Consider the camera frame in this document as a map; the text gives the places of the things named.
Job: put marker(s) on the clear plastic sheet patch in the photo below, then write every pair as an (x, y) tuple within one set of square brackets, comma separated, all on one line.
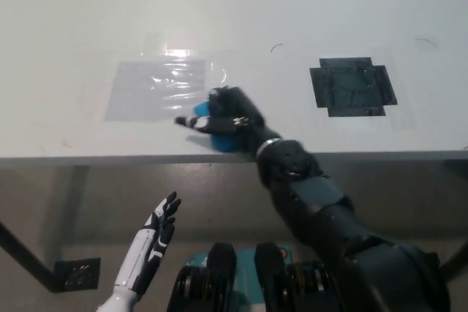
[(146, 93)]

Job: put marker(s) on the blue wavy sponge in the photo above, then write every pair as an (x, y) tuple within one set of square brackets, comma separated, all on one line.
[(223, 144)]

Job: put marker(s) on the black table leg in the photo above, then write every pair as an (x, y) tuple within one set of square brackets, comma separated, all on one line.
[(25, 253)]

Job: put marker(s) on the robot lower body legs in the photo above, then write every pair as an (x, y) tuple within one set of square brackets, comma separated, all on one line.
[(223, 275)]

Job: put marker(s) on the black tape marked spot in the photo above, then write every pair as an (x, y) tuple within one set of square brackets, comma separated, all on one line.
[(351, 87)]

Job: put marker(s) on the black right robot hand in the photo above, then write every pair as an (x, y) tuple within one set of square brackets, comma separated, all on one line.
[(234, 111)]

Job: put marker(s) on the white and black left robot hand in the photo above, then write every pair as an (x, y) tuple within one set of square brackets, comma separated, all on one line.
[(146, 250)]

